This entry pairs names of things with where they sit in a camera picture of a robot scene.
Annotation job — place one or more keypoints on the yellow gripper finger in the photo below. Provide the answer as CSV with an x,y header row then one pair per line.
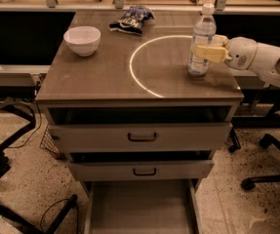
x,y
213,54
219,40

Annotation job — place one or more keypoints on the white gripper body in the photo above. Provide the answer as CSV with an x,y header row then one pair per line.
x,y
242,57

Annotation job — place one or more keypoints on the clear plastic water bottle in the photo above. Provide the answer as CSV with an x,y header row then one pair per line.
x,y
203,32

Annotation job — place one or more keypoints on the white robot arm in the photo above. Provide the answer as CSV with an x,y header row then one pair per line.
x,y
266,65

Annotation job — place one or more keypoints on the black office chair right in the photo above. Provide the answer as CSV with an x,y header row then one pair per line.
x,y
259,149

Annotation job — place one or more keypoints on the blue snack chip bag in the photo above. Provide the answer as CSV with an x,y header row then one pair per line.
x,y
133,20

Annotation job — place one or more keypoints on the grey drawer cabinet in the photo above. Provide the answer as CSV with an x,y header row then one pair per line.
x,y
136,80

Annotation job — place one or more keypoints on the white ceramic bowl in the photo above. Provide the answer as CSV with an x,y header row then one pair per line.
x,y
82,40

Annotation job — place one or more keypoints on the open bottom drawer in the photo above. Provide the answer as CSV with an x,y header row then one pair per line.
x,y
143,207

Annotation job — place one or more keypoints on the black chair left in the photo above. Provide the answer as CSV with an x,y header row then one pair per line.
x,y
24,111

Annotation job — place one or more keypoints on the top drawer with handle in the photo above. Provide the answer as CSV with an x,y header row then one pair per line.
x,y
140,137

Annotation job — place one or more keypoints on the drawer with handle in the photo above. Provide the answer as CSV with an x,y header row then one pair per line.
x,y
140,137
141,170

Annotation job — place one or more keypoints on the middle drawer with handle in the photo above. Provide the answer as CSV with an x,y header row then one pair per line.
x,y
141,170

